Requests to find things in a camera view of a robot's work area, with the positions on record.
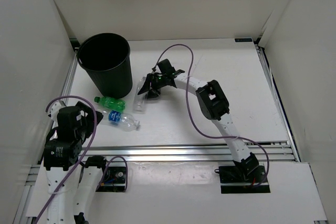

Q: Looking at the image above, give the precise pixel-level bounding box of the clear unlabelled plastic bottle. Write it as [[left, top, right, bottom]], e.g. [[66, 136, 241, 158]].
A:
[[133, 77, 147, 114]]

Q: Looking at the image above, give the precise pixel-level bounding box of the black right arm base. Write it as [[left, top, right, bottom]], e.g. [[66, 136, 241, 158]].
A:
[[214, 165, 270, 194]]

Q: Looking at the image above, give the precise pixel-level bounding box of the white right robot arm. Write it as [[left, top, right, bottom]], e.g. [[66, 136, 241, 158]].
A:
[[137, 59, 262, 185]]

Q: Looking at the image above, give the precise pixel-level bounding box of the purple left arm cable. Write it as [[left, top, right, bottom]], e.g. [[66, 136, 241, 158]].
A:
[[33, 95, 128, 224]]

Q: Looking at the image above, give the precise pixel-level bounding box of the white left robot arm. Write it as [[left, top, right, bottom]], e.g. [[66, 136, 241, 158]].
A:
[[35, 99, 110, 223]]

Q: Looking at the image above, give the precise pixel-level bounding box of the clear Aquafina bottle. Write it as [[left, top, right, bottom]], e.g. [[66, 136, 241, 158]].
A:
[[98, 110, 140, 132]]

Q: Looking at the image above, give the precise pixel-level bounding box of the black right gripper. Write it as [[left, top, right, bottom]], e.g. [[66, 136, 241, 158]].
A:
[[139, 73, 168, 100]]

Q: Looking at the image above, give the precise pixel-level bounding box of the green plastic soda bottle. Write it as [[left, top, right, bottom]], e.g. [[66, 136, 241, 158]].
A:
[[94, 96, 125, 112]]

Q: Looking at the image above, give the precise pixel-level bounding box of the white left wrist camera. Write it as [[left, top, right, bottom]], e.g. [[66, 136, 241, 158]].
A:
[[47, 102, 62, 121]]

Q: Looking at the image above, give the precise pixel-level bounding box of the black plastic waste bin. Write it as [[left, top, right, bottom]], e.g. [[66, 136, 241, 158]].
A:
[[77, 33, 133, 99]]

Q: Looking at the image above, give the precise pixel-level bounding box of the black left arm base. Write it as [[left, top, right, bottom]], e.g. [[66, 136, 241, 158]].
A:
[[96, 166, 128, 193]]

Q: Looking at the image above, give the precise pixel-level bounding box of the aluminium front frame rail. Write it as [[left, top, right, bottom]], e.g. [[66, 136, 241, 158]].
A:
[[26, 142, 300, 163]]

